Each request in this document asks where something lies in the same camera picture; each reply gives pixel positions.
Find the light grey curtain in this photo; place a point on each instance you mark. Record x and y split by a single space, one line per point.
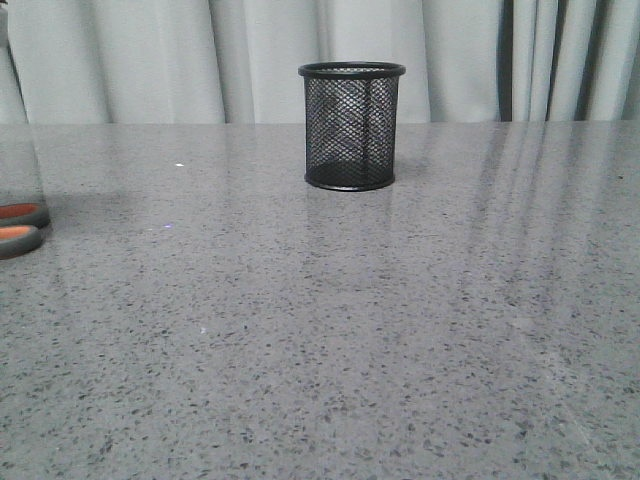
89 62

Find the black mesh pen bucket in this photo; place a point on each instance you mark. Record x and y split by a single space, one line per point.
350 124

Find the orange grey handled scissors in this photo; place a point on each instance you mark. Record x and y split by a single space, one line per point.
21 226

